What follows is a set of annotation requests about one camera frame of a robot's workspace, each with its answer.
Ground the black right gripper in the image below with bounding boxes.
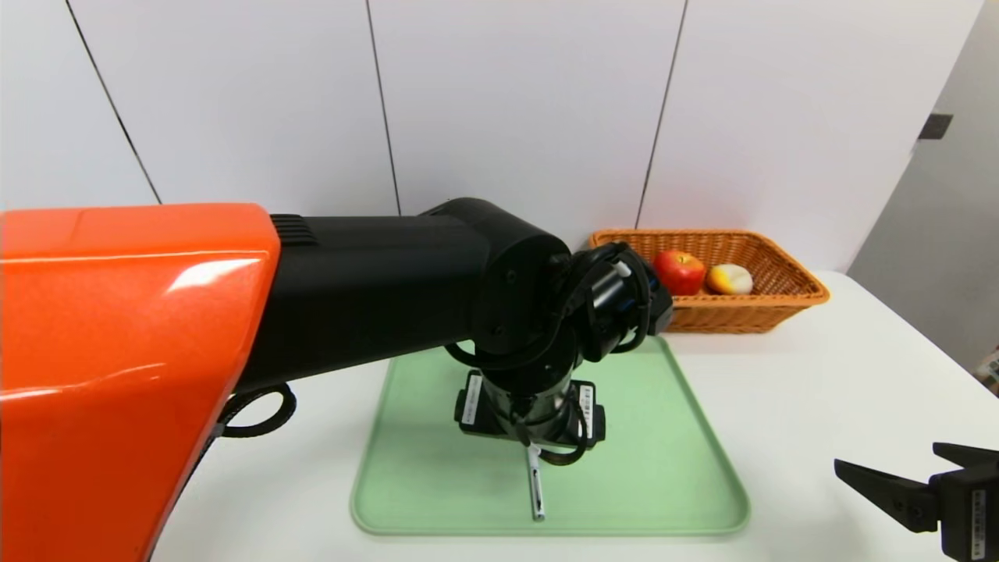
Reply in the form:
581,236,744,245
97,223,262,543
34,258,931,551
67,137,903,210
834,442,999,562

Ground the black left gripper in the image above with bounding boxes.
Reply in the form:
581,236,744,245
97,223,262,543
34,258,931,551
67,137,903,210
453,361,606,450

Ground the white pen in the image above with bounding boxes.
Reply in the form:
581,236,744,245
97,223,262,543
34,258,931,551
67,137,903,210
527,443,547,521

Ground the red apple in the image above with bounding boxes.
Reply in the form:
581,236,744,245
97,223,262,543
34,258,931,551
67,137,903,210
654,250,707,297

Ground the white orange toy bun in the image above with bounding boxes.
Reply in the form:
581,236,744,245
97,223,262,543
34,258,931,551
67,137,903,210
706,263,755,297

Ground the orange wicker basket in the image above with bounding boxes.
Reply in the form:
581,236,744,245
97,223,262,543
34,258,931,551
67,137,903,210
589,229,830,335

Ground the light green plastic tray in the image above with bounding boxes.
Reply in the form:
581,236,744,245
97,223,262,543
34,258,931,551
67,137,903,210
350,334,752,538

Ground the grey partition panel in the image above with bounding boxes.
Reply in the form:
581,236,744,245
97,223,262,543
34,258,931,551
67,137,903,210
847,0,999,375

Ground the black left camera cable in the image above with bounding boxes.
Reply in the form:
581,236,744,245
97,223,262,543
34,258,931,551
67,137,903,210
511,382,592,467

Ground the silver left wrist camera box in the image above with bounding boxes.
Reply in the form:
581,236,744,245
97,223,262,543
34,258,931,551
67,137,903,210
591,261,637,313

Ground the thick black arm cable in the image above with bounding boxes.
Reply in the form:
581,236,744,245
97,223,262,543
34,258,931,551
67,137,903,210
219,382,298,439

